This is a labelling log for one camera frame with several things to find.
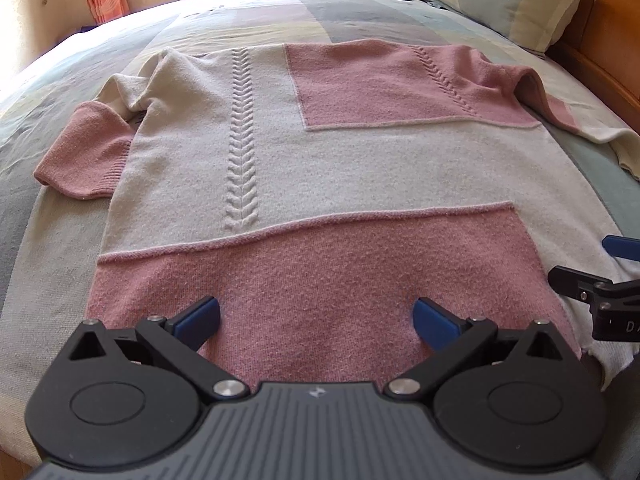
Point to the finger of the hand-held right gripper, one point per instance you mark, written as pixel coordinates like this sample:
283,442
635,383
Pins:
565,280
622,247

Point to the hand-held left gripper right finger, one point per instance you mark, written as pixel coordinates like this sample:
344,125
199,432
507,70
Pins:
435,322

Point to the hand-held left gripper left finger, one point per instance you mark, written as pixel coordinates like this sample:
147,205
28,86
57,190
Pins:
197,317

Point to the pink and white knit sweater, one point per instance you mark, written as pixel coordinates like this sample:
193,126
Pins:
350,160

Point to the patchwork bed sheet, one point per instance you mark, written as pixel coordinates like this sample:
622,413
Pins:
50,235

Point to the wooden headboard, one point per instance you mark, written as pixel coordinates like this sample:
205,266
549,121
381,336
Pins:
615,35

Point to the large floral pillow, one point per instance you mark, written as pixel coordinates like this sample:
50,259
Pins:
500,0

